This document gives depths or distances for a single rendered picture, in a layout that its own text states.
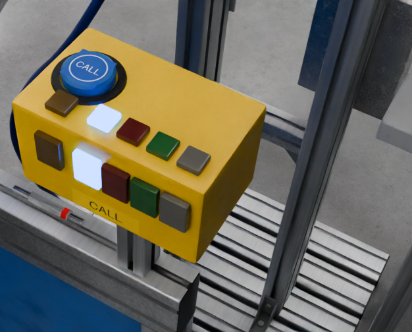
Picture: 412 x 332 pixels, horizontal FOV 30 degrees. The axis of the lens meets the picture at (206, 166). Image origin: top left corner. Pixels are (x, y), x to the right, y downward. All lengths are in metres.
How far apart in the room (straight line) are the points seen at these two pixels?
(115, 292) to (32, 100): 0.26
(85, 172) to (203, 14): 0.60
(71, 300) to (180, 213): 0.37
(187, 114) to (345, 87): 0.55
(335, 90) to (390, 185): 0.90
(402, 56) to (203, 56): 0.30
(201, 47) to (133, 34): 1.09
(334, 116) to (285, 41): 1.16
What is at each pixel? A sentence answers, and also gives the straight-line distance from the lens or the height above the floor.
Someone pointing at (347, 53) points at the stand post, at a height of 0.80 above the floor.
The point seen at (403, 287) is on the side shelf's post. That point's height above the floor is 0.34.
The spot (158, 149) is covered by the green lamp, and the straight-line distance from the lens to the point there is 0.52.
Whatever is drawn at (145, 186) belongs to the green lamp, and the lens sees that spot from 0.52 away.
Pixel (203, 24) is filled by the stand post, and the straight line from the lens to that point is 1.13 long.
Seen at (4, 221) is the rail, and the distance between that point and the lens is 0.79.
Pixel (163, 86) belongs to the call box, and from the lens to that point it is 0.57.
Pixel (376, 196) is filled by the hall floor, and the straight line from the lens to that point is 1.93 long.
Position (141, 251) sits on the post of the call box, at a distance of 0.68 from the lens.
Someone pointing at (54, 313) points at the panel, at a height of 0.65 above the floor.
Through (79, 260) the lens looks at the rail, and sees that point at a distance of 0.75.
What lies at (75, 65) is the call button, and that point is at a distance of 0.57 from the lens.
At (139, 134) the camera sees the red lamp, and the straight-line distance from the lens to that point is 0.53.
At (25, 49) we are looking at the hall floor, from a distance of 2.21.
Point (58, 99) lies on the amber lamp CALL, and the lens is 0.55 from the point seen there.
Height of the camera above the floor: 1.47
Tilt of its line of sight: 51 degrees down
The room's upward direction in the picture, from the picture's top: 7 degrees clockwise
